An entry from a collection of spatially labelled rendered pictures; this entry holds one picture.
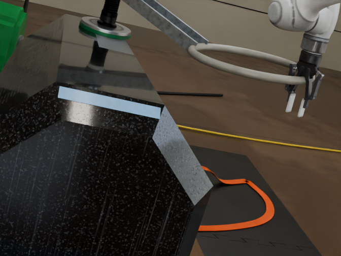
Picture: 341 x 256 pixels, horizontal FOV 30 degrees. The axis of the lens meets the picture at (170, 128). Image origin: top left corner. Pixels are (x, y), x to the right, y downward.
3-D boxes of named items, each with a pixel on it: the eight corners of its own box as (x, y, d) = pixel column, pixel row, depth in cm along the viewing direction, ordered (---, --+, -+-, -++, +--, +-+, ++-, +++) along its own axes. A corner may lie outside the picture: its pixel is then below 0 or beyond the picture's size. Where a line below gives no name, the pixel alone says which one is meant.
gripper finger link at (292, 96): (292, 94, 230) (290, 93, 231) (286, 112, 232) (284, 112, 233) (296, 93, 232) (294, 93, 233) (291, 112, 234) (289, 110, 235)
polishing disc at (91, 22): (76, 24, 256) (77, 21, 256) (85, 16, 276) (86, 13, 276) (128, 39, 257) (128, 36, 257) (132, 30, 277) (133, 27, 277)
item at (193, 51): (165, 55, 230) (166, 46, 229) (216, 45, 273) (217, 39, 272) (294, 92, 211) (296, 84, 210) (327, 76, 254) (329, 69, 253)
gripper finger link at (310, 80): (310, 68, 228) (314, 68, 227) (308, 99, 230) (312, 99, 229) (305, 68, 225) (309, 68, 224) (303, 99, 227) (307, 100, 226)
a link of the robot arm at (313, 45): (311, 32, 229) (307, 49, 231) (299, 32, 222) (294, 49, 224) (334, 39, 224) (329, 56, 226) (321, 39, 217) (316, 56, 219)
